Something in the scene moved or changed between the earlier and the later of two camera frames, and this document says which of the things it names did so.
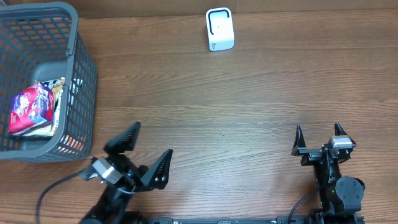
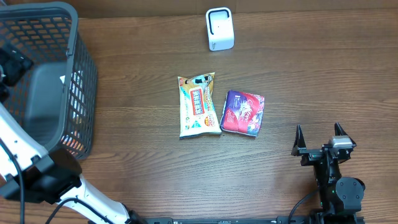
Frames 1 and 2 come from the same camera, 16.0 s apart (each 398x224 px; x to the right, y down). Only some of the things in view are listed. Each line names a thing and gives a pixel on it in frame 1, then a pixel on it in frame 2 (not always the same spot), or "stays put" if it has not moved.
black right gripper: x=310 y=155 stays put
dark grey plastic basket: x=42 y=41 stays put
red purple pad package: x=30 y=106 → x=242 y=112
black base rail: x=280 y=219 stays put
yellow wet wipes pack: x=48 y=128 → x=198 y=114
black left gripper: x=133 y=177 → x=17 y=64
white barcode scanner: x=220 y=28 stays put
